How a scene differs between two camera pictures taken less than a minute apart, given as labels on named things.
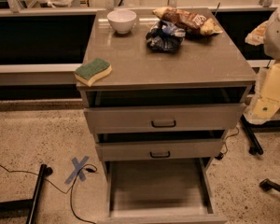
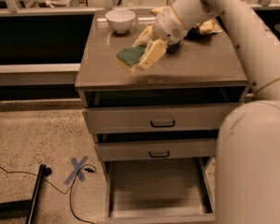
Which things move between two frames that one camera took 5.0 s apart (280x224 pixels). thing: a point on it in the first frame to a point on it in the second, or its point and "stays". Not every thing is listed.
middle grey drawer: x=205 y=149 stays
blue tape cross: x=77 y=169 stays
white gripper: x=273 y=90 to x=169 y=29
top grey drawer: x=165 y=119 stays
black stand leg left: x=24 y=207 stays
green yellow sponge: x=94 y=69 to x=132 y=55
